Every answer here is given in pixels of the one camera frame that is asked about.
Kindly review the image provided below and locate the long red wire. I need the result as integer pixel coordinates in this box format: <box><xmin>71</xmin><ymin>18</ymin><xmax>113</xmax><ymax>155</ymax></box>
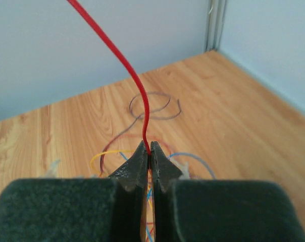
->
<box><xmin>66</xmin><ymin>0</ymin><xmax>152</xmax><ymax>155</ymax></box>

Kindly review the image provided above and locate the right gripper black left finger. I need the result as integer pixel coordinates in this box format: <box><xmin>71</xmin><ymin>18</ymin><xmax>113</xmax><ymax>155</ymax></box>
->
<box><xmin>0</xmin><ymin>143</ymin><xmax>149</xmax><ymax>241</ymax></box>

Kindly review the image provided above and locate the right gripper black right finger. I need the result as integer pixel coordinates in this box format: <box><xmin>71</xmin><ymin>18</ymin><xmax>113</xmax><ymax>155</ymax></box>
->
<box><xmin>150</xmin><ymin>142</ymin><xmax>305</xmax><ymax>241</ymax></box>

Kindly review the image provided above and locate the dark purple wire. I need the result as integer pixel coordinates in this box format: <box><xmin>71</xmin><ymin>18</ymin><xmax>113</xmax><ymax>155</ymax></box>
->
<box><xmin>98</xmin><ymin>92</ymin><xmax>181</xmax><ymax>177</ymax></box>

